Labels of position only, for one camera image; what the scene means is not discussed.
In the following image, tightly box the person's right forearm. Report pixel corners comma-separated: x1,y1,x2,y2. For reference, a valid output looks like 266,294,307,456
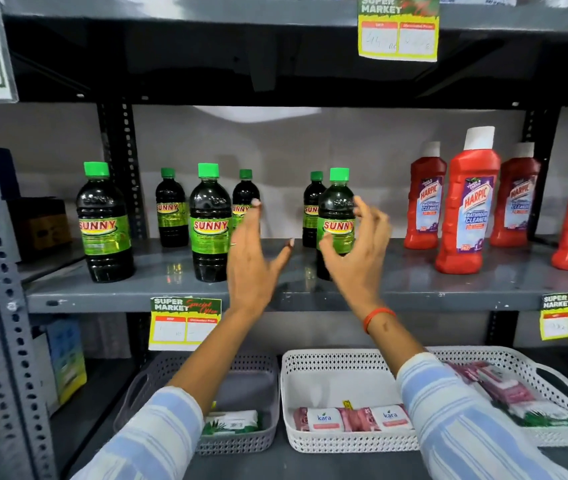
363,309,568,480

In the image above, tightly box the person's right hand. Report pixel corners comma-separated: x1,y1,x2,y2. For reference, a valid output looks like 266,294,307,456
318,196,394,320

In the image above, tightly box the blue and yellow box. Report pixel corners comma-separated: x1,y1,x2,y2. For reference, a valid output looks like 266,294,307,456
45,319,88,406

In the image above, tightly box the grey metal shelf rack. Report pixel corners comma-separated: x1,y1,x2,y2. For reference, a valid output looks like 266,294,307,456
0,0,568,480

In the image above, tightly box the group of dark green-capped bottles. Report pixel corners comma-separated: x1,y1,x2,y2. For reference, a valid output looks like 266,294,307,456
76,161,357,284

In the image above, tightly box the dark cardboard box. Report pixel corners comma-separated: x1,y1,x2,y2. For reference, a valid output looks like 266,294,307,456
6,197,73,264

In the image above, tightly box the person's left hand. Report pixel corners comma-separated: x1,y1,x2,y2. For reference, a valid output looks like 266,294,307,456
226,199,295,315

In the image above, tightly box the dark blue box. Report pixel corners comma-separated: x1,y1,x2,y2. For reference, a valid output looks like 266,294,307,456
0,147,21,201

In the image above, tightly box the green and white wipes packet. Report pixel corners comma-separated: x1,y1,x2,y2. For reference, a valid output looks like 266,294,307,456
202,410,261,437
506,400,568,428

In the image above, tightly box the grey plastic basket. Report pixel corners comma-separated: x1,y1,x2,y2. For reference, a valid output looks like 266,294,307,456
113,352,281,457

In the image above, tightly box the pink and white wipes packet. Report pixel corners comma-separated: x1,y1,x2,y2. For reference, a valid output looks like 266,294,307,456
292,407,348,433
370,405,413,434

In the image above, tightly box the white plastic basket with handles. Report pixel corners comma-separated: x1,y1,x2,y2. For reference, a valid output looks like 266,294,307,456
425,346,568,448

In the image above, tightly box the orange wrist band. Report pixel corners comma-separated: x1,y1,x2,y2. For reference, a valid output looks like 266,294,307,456
362,308,398,335

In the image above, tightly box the person's left forearm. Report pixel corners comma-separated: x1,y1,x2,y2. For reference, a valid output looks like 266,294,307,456
71,305,265,480

